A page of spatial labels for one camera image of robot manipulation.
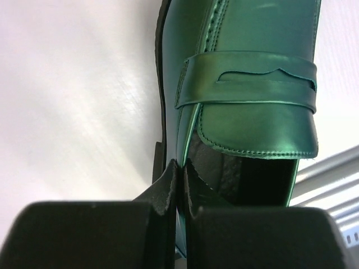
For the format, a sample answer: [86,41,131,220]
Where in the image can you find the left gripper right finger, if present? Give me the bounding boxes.
[183,162,356,268]

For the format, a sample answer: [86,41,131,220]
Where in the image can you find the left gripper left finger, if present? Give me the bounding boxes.
[1,160,177,268]

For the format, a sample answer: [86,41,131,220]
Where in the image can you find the green loafer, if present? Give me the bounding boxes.
[153,0,320,260]

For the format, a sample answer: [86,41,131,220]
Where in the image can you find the aluminium mounting rail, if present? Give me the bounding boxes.
[289,146,358,248]

